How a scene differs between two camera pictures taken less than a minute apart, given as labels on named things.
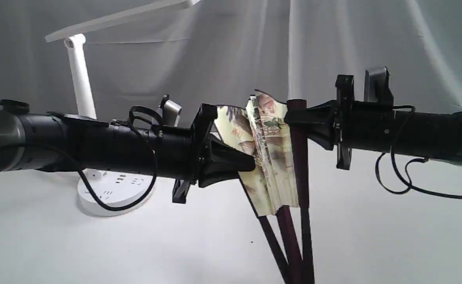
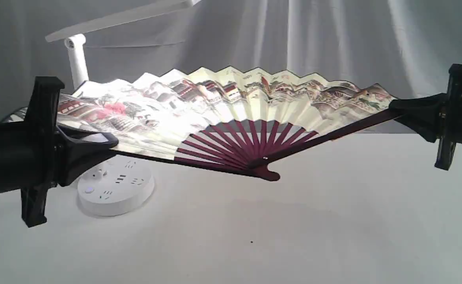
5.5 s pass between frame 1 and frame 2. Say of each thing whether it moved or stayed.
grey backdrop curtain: stayed
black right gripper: moved
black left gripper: moved
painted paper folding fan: moved
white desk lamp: stayed
